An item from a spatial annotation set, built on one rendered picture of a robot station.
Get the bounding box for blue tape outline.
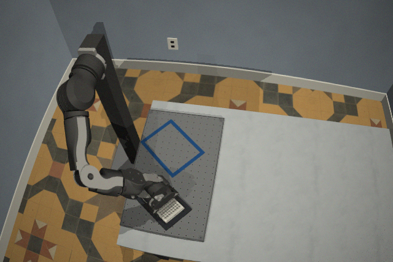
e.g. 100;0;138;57
141;119;205;178

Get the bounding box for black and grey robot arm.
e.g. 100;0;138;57
56;48;168;201

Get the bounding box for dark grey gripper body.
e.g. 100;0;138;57
143;175;175;210

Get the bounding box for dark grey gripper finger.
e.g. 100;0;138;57
144;203;159;218
169;185;179;201

